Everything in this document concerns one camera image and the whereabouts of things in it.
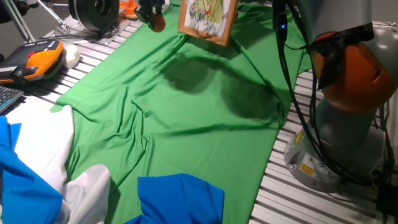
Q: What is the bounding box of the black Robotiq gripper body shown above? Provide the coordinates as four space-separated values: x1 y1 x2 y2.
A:
138 0 165 12

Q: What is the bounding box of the small orange toy basketball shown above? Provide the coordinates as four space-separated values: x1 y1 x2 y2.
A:
150 14 167 33

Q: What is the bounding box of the wooden framed toy basketball hoop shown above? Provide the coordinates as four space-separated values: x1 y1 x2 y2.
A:
177 0 239 47

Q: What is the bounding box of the grey metal rod device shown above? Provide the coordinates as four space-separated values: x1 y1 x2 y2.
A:
36 0 72 33

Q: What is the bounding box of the forearm in black sleeve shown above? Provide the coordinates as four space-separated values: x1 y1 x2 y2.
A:
0 0 19 24

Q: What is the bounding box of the white rounded object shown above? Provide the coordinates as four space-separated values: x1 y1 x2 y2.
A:
63 44 81 70

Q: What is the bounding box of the orange black teach pendant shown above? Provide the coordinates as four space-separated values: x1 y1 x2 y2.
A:
0 39 65 85

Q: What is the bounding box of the green cloth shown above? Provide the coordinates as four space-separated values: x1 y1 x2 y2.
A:
50 0 313 224

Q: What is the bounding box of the black keyboard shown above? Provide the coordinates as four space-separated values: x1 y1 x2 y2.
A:
0 85 25 114

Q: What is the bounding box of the white cloth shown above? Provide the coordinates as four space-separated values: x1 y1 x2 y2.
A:
5 98 111 224

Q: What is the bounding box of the blue cloth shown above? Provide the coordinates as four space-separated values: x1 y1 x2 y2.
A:
0 115 225 224

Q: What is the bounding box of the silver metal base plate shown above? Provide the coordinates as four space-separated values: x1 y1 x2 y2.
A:
54 16 142 47

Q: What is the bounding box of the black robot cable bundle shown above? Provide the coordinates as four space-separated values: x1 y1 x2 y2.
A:
272 0 398 187

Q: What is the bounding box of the grey slanted metal post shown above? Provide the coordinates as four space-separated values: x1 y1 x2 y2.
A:
4 0 35 44

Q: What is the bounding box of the black velcro cable strap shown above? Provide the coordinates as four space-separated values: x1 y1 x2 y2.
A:
306 22 376 91

